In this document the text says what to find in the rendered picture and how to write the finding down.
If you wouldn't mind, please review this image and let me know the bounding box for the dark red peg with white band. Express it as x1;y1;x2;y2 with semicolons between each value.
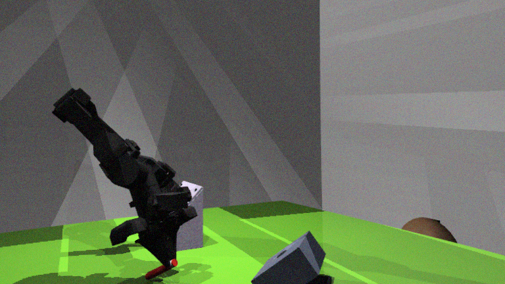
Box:
145;259;178;280

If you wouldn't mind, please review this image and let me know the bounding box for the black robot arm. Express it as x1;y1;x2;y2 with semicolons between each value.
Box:
52;88;192;216

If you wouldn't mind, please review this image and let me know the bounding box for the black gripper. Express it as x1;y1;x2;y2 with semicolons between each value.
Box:
109;185;197;268

